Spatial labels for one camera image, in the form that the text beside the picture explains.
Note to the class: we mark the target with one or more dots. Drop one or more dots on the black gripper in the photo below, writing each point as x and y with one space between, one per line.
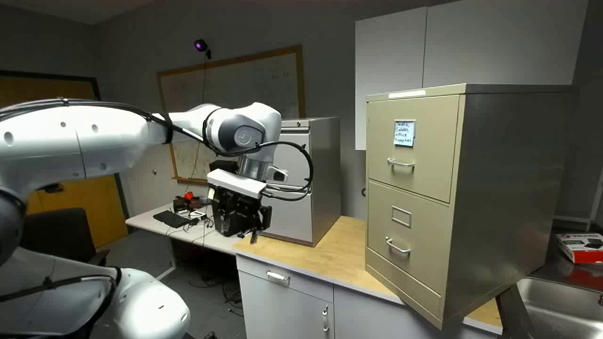
236 213

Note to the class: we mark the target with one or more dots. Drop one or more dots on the filing cabinet drawer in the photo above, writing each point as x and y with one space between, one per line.
408 230
411 143

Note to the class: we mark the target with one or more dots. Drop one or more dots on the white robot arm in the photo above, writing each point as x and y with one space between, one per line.
55 139

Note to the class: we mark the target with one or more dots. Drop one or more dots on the grey under-counter cabinet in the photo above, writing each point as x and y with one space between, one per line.
315 309

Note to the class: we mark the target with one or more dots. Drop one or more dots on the beige metal filing cabinet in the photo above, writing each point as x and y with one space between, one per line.
508 168

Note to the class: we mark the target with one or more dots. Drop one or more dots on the red black tool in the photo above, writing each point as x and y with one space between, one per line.
187 201

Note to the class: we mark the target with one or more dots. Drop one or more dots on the black flat device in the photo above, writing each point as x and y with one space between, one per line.
170 218

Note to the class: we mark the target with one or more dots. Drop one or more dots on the yellow door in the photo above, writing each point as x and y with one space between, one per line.
99 196

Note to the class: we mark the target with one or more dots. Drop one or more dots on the framed whiteboard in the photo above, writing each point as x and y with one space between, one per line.
274 77

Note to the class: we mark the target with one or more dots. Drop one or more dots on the stainless steel sink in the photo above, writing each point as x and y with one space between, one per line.
562 311

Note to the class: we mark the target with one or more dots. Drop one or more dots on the red and white box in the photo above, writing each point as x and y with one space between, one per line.
583 247

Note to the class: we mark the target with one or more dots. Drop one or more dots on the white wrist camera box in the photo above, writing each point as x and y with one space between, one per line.
231 181

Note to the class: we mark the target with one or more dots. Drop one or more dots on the silver cabinet drawer handle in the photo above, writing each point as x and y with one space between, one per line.
278 277

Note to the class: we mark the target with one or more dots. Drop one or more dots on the purple light camera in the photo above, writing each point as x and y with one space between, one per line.
202 47

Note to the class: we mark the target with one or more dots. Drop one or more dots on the white wall cabinet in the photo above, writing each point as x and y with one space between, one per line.
483 41

